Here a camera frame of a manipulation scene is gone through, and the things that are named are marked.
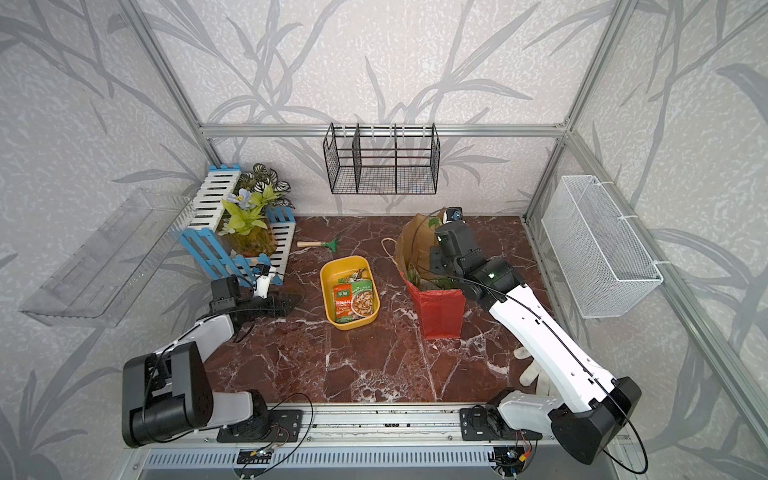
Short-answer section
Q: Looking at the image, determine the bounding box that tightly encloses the red paper bag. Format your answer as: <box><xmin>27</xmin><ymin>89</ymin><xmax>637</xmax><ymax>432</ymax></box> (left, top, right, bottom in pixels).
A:
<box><xmin>381</xmin><ymin>208</ymin><xmax>466</xmax><ymax>340</ymax></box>

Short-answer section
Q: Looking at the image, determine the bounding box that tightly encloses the orange soup packet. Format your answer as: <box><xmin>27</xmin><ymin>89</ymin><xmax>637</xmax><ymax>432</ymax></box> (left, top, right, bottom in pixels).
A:
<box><xmin>333</xmin><ymin>279</ymin><xmax>375</xmax><ymax>324</ymax></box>

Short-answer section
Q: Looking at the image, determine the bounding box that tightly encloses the green condiment packet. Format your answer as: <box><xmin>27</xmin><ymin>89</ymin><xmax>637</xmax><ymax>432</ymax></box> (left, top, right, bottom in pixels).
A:
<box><xmin>406</xmin><ymin>266</ymin><xmax>456</xmax><ymax>292</ymax></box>

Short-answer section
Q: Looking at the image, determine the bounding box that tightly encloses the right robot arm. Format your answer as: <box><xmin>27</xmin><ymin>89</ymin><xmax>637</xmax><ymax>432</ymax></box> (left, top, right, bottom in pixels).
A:
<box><xmin>430</xmin><ymin>207</ymin><xmax>642</xmax><ymax>465</ymax></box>

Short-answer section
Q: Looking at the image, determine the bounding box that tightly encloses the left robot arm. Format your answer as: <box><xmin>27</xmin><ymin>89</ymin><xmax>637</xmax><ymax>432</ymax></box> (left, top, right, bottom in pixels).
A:
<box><xmin>121</xmin><ymin>267</ymin><xmax>303</xmax><ymax>448</ymax></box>

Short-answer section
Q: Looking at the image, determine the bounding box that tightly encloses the potted artificial plant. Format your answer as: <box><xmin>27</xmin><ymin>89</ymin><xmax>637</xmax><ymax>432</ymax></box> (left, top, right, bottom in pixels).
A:
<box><xmin>217</xmin><ymin>163</ymin><xmax>294</xmax><ymax>258</ymax></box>

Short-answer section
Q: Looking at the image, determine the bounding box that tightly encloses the yellow plastic tray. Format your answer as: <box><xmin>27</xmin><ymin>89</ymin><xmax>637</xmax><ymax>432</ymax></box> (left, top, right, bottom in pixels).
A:
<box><xmin>320</xmin><ymin>256</ymin><xmax>380</xmax><ymax>331</ymax></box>

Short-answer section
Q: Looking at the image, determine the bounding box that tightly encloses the blue white wooden crate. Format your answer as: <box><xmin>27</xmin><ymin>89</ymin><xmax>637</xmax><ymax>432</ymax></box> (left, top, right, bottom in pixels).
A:
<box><xmin>180</xmin><ymin>163</ymin><xmax>296</xmax><ymax>295</ymax></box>

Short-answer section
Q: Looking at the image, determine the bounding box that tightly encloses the small green rake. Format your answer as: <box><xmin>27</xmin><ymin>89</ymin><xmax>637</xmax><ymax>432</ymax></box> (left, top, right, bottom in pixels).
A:
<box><xmin>296</xmin><ymin>238</ymin><xmax>339</xmax><ymax>253</ymax></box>

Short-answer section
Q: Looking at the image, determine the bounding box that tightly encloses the clear acrylic shelf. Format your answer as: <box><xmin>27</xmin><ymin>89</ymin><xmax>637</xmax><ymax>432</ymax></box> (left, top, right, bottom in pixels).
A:
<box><xmin>20</xmin><ymin>189</ymin><xmax>194</xmax><ymax>328</ymax></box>

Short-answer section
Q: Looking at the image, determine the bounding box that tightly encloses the white work glove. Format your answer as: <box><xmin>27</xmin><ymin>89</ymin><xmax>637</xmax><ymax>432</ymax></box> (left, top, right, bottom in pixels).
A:
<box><xmin>513</xmin><ymin>347</ymin><xmax>560</xmax><ymax>397</ymax></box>

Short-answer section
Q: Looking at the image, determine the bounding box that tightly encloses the black wire basket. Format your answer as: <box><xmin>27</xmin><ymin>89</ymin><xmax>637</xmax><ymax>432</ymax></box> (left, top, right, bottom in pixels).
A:
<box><xmin>322</xmin><ymin>124</ymin><xmax>441</xmax><ymax>196</ymax></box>

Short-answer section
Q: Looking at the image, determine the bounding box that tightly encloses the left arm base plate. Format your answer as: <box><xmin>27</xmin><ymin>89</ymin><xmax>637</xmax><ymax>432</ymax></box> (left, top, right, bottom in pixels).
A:
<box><xmin>216</xmin><ymin>409</ymin><xmax>303</xmax><ymax>444</ymax></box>

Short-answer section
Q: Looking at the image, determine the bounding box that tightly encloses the white wire basket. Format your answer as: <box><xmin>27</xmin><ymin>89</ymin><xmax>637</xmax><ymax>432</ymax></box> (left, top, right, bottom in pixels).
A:
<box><xmin>541</xmin><ymin>175</ymin><xmax>663</xmax><ymax>318</ymax></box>

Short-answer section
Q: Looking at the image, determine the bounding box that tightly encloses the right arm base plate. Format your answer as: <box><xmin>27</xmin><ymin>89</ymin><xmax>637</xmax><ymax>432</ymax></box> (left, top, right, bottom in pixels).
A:
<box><xmin>459</xmin><ymin>405</ymin><xmax>543</xmax><ymax>441</ymax></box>

